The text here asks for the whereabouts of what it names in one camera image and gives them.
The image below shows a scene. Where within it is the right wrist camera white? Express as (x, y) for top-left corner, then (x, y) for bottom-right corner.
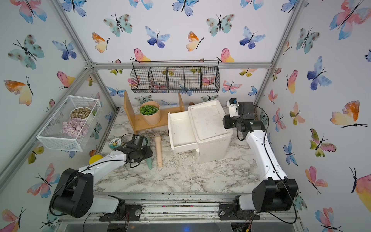
(227, 98), (238, 118)

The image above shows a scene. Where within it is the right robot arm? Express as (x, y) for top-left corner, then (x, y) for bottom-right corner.
(223, 98), (298, 212)

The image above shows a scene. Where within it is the green toy microphone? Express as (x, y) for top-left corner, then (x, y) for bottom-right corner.
(145, 136), (153, 170)

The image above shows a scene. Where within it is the black wire wall basket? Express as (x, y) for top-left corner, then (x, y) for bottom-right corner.
(128, 60), (220, 96)

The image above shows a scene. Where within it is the round green tin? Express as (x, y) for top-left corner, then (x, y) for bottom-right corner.
(109, 138), (122, 150)

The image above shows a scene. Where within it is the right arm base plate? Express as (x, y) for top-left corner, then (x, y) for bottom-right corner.
(217, 200), (260, 221)

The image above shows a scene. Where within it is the white plastic drawer unit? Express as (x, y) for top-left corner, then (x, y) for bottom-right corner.
(188, 100), (233, 164)

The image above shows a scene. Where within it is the yellow plastic toy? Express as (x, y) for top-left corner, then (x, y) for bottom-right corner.
(89, 154), (103, 165)

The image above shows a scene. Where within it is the wooden shelf rack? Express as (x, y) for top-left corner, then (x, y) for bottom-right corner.
(124, 92), (185, 133)

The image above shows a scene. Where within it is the bowl of seeds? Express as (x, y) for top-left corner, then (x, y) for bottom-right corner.
(70, 107), (92, 120)

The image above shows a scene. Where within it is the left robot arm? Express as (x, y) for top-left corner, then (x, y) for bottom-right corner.
(49, 134), (153, 221)

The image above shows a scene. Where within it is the peach pot with greens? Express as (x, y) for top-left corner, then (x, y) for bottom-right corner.
(139, 101), (161, 125)

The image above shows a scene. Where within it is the white top drawer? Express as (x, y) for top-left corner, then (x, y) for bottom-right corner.
(168, 111), (198, 153)

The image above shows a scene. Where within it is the pile of pink slices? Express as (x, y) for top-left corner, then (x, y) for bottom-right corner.
(62, 118), (89, 140)

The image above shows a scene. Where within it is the beige toy microphone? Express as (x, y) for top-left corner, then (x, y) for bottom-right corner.
(154, 134), (163, 169)

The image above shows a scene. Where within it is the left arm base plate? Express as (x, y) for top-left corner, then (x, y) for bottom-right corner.
(99, 203), (143, 222)

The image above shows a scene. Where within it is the white mesh wall basket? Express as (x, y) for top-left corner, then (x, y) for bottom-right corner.
(36, 95), (102, 152)

